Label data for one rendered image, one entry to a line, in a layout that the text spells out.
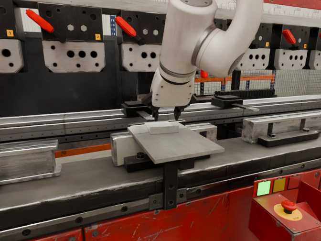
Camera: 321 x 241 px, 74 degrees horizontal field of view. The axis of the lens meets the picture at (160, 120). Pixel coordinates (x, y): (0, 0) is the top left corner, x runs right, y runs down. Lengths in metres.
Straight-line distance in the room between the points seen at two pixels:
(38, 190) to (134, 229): 0.29
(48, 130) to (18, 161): 0.26
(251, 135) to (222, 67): 0.60
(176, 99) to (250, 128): 0.50
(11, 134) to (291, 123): 1.15
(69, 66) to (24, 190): 0.35
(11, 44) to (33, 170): 0.34
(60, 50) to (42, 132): 0.42
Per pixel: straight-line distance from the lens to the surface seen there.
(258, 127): 0.97
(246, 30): 0.38
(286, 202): 0.75
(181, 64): 0.43
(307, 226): 0.74
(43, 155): 0.70
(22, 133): 0.96
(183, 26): 0.39
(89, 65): 0.63
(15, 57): 0.64
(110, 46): 1.19
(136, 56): 0.65
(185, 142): 0.56
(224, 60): 0.38
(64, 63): 0.63
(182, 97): 0.53
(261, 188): 0.78
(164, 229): 0.76
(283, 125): 1.08
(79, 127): 0.94
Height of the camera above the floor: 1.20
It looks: 15 degrees down
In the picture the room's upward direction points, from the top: straight up
